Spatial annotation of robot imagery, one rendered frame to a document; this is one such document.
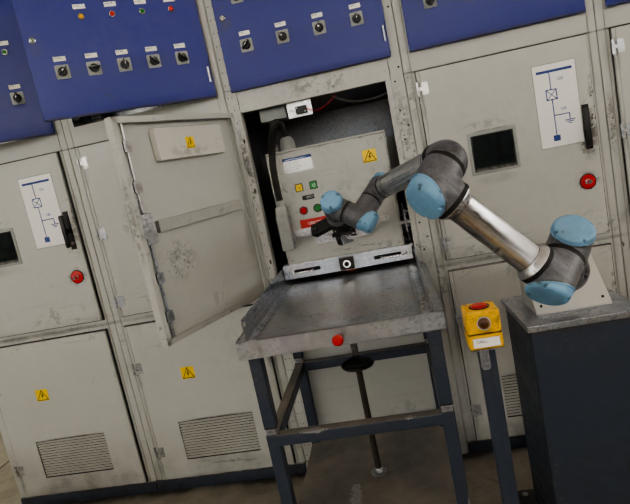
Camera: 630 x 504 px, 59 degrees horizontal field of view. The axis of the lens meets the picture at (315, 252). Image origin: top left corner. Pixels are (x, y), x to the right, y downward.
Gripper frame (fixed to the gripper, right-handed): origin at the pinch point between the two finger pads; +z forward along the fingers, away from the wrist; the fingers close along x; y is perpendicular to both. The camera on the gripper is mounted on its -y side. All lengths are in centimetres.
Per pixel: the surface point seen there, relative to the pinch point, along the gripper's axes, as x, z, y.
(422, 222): 4.0, 9.6, 32.3
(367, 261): -5.0, 18.5, 7.9
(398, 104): 44, -14, 31
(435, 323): -47, -40, 27
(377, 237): 3.3, 15.1, 13.7
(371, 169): 27.2, 1.4, 16.3
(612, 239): -13, 19, 102
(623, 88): 33, -10, 111
